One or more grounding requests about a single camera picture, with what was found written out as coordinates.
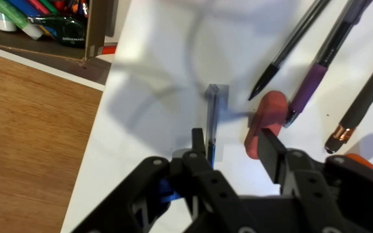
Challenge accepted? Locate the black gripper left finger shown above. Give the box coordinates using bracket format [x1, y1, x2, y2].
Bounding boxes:
[71, 127, 256, 233]

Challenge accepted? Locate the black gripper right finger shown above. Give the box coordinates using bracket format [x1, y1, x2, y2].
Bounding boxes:
[242, 129, 373, 233]

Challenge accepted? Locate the blue marker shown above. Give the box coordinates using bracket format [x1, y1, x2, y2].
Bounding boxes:
[203, 83, 230, 170]

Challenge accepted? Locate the white drawer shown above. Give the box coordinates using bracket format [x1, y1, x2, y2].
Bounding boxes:
[0, 19, 113, 92]

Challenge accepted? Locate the green marker white cap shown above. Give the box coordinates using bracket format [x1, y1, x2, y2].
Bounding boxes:
[0, 0, 45, 42]

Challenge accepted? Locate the purple grip pen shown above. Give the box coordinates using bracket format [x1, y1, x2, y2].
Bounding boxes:
[285, 0, 373, 127]

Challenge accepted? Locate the orange white glue stick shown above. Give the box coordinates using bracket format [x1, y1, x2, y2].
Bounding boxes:
[343, 152, 373, 173]

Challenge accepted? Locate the white desk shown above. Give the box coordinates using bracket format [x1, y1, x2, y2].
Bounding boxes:
[61, 0, 373, 233]

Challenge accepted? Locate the black ballpoint pen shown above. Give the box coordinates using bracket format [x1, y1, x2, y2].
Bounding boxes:
[247, 0, 333, 103]

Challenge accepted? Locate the brown organizer box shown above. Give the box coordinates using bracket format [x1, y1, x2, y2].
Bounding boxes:
[0, 0, 132, 63]

